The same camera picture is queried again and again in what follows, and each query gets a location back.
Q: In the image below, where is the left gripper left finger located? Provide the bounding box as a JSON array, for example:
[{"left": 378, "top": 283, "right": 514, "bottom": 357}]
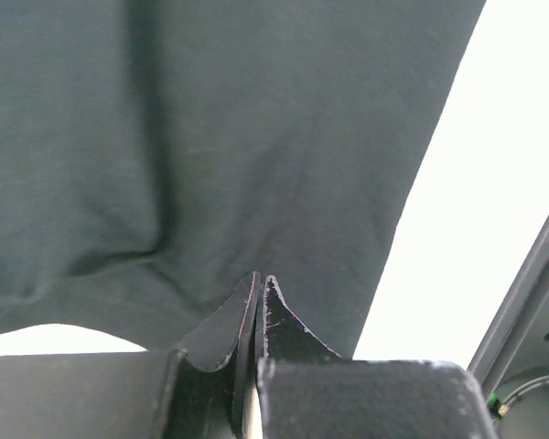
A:
[{"left": 0, "top": 273, "right": 261, "bottom": 439}]

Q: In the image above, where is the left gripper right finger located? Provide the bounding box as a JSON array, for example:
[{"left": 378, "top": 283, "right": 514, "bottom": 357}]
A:
[{"left": 256, "top": 276, "right": 496, "bottom": 439}]

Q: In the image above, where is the black t shirt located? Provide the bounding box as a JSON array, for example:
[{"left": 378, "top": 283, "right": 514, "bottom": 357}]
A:
[{"left": 0, "top": 1, "right": 483, "bottom": 357}]

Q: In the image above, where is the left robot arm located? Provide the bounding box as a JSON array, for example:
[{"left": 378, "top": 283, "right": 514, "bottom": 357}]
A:
[{"left": 0, "top": 216, "right": 549, "bottom": 438}]

